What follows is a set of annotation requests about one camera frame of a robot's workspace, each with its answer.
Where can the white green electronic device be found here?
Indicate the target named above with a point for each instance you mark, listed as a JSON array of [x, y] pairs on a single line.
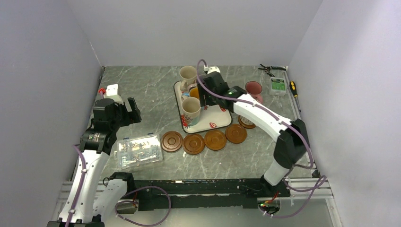
[[277, 86]]

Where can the cream patterned mug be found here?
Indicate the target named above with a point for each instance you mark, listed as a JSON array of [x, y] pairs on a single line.
[[191, 111]]

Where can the white serving tray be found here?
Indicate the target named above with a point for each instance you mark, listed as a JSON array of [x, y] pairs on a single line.
[[210, 117]]

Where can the cream mug outside tray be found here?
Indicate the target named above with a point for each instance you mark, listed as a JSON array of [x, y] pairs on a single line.
[[188, 77]]

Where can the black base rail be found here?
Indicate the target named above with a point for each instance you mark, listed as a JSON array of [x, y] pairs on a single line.
[[199, 193]]

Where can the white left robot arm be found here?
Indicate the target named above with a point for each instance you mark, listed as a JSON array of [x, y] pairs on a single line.
[[83, 208]]

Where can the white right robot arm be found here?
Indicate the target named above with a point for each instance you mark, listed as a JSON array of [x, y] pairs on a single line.
[[290, 136]]

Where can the brown wooden coaster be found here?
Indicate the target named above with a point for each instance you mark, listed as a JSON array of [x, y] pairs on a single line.
[[245, 125], [193, 144], [215, 140], [171, 141], [236, 133]]

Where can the blue mug yellow inside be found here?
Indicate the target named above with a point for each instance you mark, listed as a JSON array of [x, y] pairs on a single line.
[[193, 92]]

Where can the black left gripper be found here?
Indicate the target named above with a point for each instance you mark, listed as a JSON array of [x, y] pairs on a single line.
[[131, 117]]

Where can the white mug orange inside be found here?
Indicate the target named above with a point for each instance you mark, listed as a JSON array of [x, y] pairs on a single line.
[[246, 121]]

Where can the pink mug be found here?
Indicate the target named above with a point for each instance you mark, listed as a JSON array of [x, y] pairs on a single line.
[[254, 89]]

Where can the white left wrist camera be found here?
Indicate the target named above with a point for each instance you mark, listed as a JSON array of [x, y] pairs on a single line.
[[111, 92]]

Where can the yellow black screwdriver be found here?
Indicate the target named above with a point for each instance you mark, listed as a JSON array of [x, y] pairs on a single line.
[[292, 87]]

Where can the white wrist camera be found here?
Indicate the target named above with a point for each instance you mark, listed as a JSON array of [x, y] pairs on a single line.
[[111, 92], [210, 69]]

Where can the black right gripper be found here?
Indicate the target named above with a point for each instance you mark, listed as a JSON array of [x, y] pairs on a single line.
[[204, 98]]

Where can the clear plastic parts box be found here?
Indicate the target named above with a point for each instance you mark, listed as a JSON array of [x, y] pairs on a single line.
[[139, 151]]

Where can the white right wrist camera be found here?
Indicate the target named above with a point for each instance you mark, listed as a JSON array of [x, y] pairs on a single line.
[[210, 69]]

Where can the black pliers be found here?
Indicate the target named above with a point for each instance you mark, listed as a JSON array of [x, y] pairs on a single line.
[[268, 69]]

